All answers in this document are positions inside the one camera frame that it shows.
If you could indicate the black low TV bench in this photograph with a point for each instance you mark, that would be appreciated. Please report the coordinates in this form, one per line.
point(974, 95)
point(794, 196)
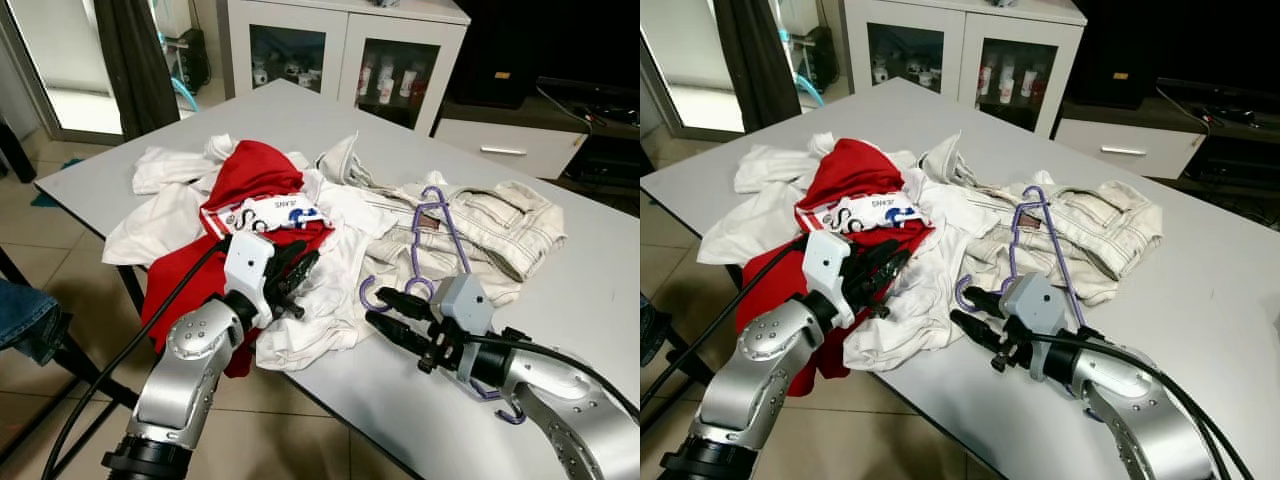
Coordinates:
point(610, 160)
point(1240, 160)

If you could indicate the clothes rack frame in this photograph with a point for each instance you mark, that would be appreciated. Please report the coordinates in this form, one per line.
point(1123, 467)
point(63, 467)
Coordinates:
point(685, 350)
point(100, 380)

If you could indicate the cream denim jacket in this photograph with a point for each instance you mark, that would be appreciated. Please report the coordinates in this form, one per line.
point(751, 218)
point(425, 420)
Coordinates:
point(500, 225)
point(1100, 225)

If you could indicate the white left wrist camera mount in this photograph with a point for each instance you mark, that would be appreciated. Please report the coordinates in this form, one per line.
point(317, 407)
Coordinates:
point(248, 262)
point(828, 262)

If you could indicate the black table leg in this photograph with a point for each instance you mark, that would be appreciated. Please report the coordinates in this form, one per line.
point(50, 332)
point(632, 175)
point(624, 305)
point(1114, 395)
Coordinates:
point(135, 295)

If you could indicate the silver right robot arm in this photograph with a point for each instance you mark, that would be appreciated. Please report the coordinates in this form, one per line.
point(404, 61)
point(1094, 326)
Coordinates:
point(570, 400)
point(1140, 410)

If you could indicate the red sweater with white band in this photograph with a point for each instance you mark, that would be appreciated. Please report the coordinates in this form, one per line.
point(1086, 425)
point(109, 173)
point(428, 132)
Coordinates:
point(855, 170)
point(255, 170)

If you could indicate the teal floor mat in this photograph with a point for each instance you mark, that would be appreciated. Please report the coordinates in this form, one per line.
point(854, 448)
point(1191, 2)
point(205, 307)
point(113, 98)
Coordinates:
point(43, 196)

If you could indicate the white cabinet with glass doors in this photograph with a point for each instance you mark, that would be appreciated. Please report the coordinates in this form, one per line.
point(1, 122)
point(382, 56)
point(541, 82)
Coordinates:
point(965, 30)
point(345, 30)

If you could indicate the glass balcony door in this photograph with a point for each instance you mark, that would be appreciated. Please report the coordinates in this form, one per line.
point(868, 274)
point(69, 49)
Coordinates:
point(690, 60)
point(70, 60)

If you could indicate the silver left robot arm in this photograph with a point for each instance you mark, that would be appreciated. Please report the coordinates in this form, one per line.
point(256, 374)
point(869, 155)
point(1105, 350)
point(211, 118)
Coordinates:
point(190, 350)
point(765, 350)

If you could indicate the white drawer unit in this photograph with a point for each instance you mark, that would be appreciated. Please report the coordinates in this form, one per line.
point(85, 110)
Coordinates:
point(1130, 140)
point(510, 140)

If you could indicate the dark grey curtain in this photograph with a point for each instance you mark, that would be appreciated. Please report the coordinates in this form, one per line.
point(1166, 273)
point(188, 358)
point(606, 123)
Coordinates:
point(755, 70)
point(135, 70)

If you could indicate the white long-sleeve shirt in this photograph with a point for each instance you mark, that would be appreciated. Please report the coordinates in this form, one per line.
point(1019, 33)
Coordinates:
point(160, 225)
point(770, 170)

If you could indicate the tall black cabinet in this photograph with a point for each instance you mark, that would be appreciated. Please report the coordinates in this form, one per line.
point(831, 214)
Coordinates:
point(1140, 50)
point(520, 50)

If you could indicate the purple plastic clothes hanger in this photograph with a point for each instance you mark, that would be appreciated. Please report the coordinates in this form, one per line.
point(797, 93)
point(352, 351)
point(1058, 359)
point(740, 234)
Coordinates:
point(1055, 240)
point(455, 240)

